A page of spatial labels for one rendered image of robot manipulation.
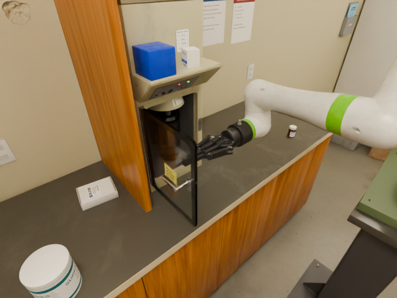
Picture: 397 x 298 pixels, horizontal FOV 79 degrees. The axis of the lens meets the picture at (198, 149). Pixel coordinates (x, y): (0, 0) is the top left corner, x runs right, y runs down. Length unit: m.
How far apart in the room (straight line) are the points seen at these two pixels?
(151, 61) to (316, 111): 0.51
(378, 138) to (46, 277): 0.95
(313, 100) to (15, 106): 1.14
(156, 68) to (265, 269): 1.68
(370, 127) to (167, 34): 0.68
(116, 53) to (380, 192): 1.15
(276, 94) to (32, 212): 1.12
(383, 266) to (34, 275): 1.38
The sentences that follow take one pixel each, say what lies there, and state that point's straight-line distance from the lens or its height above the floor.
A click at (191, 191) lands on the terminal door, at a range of 0.84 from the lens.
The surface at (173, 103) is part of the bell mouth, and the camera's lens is 1.04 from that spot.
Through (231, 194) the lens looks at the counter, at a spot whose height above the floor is 0.94.
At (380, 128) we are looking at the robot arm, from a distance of 0.71.
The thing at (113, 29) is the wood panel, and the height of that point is 1.67.
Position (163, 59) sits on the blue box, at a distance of 0.80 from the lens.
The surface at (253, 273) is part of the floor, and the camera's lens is 2.03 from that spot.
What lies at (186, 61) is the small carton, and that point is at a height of 1.53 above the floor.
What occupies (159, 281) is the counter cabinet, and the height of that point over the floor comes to 0.72.
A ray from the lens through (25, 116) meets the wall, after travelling 1.29.
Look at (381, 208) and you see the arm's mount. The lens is 1.28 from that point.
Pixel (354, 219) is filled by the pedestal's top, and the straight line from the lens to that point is 1.27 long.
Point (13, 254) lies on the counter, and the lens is 1.19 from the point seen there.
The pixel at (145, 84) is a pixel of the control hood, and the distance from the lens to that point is 0.81.
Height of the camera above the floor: 1.78
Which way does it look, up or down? 36 degrees down
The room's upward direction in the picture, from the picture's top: straight up
